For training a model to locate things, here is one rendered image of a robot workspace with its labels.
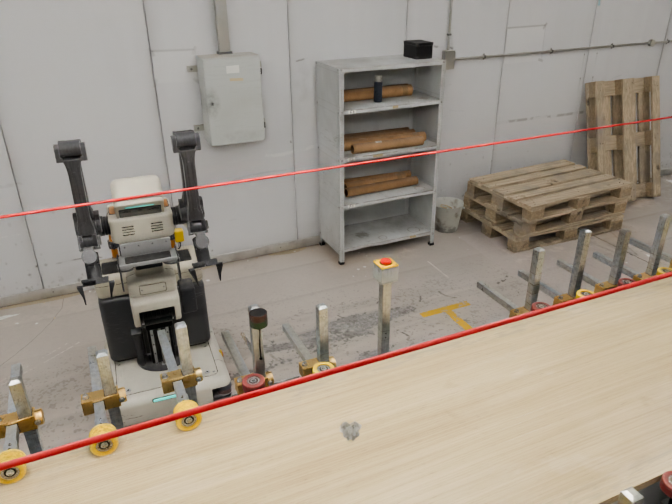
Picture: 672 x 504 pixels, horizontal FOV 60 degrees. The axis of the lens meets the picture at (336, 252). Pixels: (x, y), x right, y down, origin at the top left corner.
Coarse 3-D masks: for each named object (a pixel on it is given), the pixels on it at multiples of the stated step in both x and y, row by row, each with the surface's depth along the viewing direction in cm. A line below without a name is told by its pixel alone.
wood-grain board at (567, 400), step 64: (576, 320) 237; (640, 320) 237; (320, 384) 203; (384, 384) 202; (448, 384) 202; (512, 384) 202; (576, 384) 202; (640, 384) 201; (128, 448) 177; (192, 448) 177; (256, 448) 176; (320, 448) 176; (384, 448) 176; (448, 448) 176; (512, 448) 175; (576, 448) 175; (640, 448) 175
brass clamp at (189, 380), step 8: (200, 368) 201; (160, 376) 197; (168, 376) 196; (176, 376) 196; (184, 376) 196; (192, 376) 198; (200, 376) 199; (168, 384) 195; (184, 384) 198; (192, 384) 199; (168, 392) 196
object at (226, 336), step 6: (228, 330) 241; (222, 336) 239; (228, 336) 237; (228, 342) 233; (234, 342) 233; (228, 348) 231; (234, 348) 229; (234, 354) 226; (240, 354) 226; (234, 360) 224; (240, 360) 222; (240, 366) 219; (246, 366) 219; (240, 372) 216; (246, 372) 216
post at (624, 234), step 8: (624, 232) 264; (624, 240) 265; (616, 248) 270; (624, 248) 267; (616, 256) 270; (624, 256) 270; (616, 264) 271; (616, 272) 272; (608, 280) 278; (616, 280) 275
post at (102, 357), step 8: (96, 352) 183; (104, 352) 182; (104, 360) 183; (104, 368) 184; (104, 376) 185; (112, 376) 186; (104, 384) 186; (112, 384) 187; (104, 392) 187; (112, 392) 188; (112, 408) 191; (112, 416) 192; (120, 416) 193; (112, 424) 193; (120, 424) 194
